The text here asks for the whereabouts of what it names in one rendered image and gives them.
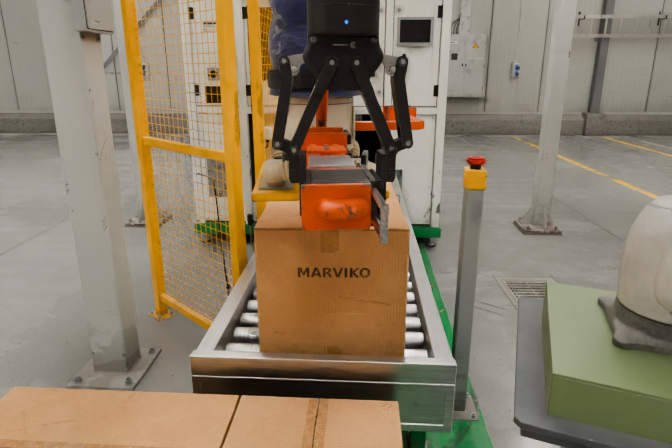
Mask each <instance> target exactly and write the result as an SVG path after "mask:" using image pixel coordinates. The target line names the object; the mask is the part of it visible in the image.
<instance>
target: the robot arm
mask: <svg viewBox="0 0 672 448"><path fill-rule="evenodd" d="M379 19H380V0H307V46H306V48H305V50H304V52H303V53H302V54H297V55H291V56H286V55H282V56H280V57H279V59H278V64H279V69H280V74H281V84H280V91H279V97H278V104H277V111H276V117H275V124H274V131H273V137H272V147H273V148H274V149H275V150H281V151H284V152H285V153H287V155H288V157H289V180H290V183H299V200H300V216H301V185H302V184H306V150H300V149H301V147H302V144H303V142H304V140H305V138H306V135H307V133H308V131H309V128H310V126H311V124H312V121H313V119H314V117H315V114H316V112H317V110H318V107H319V105H320V103H321V101H322V99H323V97H324V94H325V92H326V90H329V91H337V90H341V89H346V90H350V91H358V90H359V92H360V95H361V97H362V99H363V101H364V103H365V106H366V108H367V111H368V113H369V115H370V118H371V120H372V123H373V125H374V127H375V130H376V132H377V135H378V137H379V139H380V142H381V144H382V147H383V150H382V149H380V150H376V173H377V175H378V176H379V177H380V179H381V180H382V181H383V189H378V191H379V193H380V194H381V196H382V197H383V199H384V200H385V202H386V182H394V180H395V172H396V155H397V153H398V152H399V151H401V150H404V149H409V148H411V147H412V146H413V136H412V129H411V121H410V113H409V106H408V98H407V91H406V83H405V76H406V72H407V67H408V58H407V57H406V56H392V55H386V54H383V51H382V49H381V47H380V44H379ZM303 63H305V64H306V65H307V67H308V68H309V70H310V71H311V72H312V74H313V75H314V77H315V78H316V80H317V81H316V83H315V85H314V88H313V90H312V93H311V95H310V98H309V100H308V102H307V105H306V107H305V109H304V112H303V114H302V116H301V119H300V121H299V123H298V126H297V128H296V130H295V133H294V135H293V137H292V140H288V139H285V138H284V136H285V130H286V123H287V117H288V111H289V104H290V98H291V92H292V85H293V76H295V75H297V74H298V73H299V68H300V66H301V64H303ZM380 64H383V65H384V66H385V72H386V74H387V75H389V76H390V84H391V92H392V99H393V106H394V113H395V120H396V127H397V134H398V138H396V139H393V137H392V135H391V132H390V130H389V127H388V125H387V122H386V120H385V117H384V115H383V112H382V110H381V107H380V105H379V103H378V100H377V98H376V95H375V91H374V89H373V86H372V84H371V81H370V78H371V77H372V76H373V74H374V73H375V71H376V70H377V69H378V67H379V66H380ZM598 305H599V306H600V307H601V308H602V309H603V311H604V313H605V315H606V318H607V321H608V323H609V326H610V328H611V331H612V334H613V339H612V343H613V345H614V346H616V347H618V348H620V349H624V350H641V351H648V352H654V353H660V354H666V355H672V195H663V196H660V197H658V198H656V199H655V200H654V201H652V202H651V203H650V204H649V205H647V206H645V207H644V208H643V210H642V211H641V212H640V214H639V215H638V217H637V218H636V219H635V221H634V223H633V225H632V226H631V229H630V231H629V233H628V236H627V239H626V242H625V246H624V250H623V254H622V258H621V264H620V269H619V276H618V289H617V295H616V298H615V297H610V296H600V297H599V298H598Z"/></svg>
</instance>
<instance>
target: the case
mask: <svg viewBox="0 0 672 448"><path fill-rule="evenodd" d="M386 187H387V189H388V190H389V192H390V194H389V198H388V199H386V203H387V204H389V209H390V210H389V220H388V239H389V241H388V243H387V244H381V243H380V239H379V237H378V235H377V233H376V231H375V229H374V227H373V226H371V228H370V229H346V230H310V231H303V230H302V221H301V216H300V200H299V201H279V202H269V203H268V204H267V206H266V208H265V210H264V211H263V213H262V215H261V217H260V218H259V220H258V222H257V224H256V225H255V227H254V245H255V266H256V286H257V306H258V326H259V347H260V352H272V353H302V354H332V355H362V356H392V357H404V354H405V331H406V309H407V286H408V264H409V241H410V229H409V226H408V224H407V221H406V219H405V216H404V214H403V211H402V209H401V206H400V204H399V201H398V199H397V196H396V194H395V191H394V189H393V186H392V184H391V182H386Z"/></svg>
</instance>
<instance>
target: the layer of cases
mask: <svg viewBox="0 0 672 448"><path fill-rule="evenodd" d="M0 448H403V441H402V431H401V422H400V412H399V403H398V402H397V401H376V400H350V399H324V398H298V397H273V396H247V395H242V396H241V399H240V397H239V395H221V394H195V393H169V392H143V391H117V390H92V389H66V388H40V387H13V388H12V389H11V390H10V391H9V392H8V393H7V394H6V395H5V396H3V397H2V398H1V399H0Z"/></svg>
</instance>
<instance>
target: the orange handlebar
mask: <svg viewBox="0 0 672 448"><path fill-rule="evenodd" d="M410 121H411V129H412V130H420V129H424V124H425V122H424V121H423V120H421V119H418V118H416V117H414V116H411V115H410ZM386 122H387V125H388V127H389V130H397V127H396V121H386ZM368 130H375V127H374V125H373V123H372V121H355V131H368ZM320 153H330V154H331V155H345V154H344V153H347V150H346V149H345V147H344V146H343V145H338V144H332V145H331V146H329V145H327V144H324V145H323V146H317V145H315V144H311V145H309V146H307V158H308V157H309V156H320ZM315 211H316V213H317V214H318V215H319V216H320V217H323V218H326V219H330V220H353V219H357V218H360V217H362V216H364V215H365V214H366V213H367V212H368V211H369V203H368V202H367V201H366V200H365V199H363V198H351V199H332V198H324V199H322V200H319V201H318V202H317V203H316V206H315Z"/></svg>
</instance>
